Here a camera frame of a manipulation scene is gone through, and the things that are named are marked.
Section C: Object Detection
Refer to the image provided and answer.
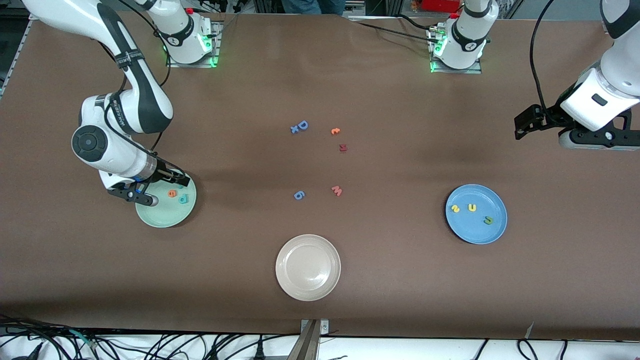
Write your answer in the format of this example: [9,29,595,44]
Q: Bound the mint green plate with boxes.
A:
[135,172,198,229]

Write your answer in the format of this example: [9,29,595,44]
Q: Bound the blue plate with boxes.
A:
[445,184,508,245]

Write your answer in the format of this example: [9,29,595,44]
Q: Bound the red box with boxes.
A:
[420,0,463,13]

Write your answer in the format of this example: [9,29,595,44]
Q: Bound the beige plate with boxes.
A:
[275,234,342,302]

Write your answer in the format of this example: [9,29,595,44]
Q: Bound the brown table cover sheet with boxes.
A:
[0,9,640,342]

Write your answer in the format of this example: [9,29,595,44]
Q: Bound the metal clamp plate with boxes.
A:
[300,318,330,335]

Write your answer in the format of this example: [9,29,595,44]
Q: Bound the grey metal bar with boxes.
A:
[286,320,321,360]

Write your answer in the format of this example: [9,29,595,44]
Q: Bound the person legs in jeans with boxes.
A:
[281,0,346,15]

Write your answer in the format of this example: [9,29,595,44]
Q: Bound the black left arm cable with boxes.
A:
[528,0,558,113]

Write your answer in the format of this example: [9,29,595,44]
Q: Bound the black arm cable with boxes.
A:
[102,0,173,201]
[528,0,558,113]

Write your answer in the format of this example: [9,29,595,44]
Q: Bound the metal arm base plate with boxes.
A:
[427,25,483,75]
[166,20,222,68]

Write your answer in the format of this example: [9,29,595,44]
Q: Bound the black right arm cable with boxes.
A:
[102,0,173,201]

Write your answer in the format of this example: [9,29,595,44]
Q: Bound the black cable on table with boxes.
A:
[347,17,441,45]
[397,13,443,33]

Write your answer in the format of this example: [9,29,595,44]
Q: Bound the teal cable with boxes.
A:
[67,327,98,348]

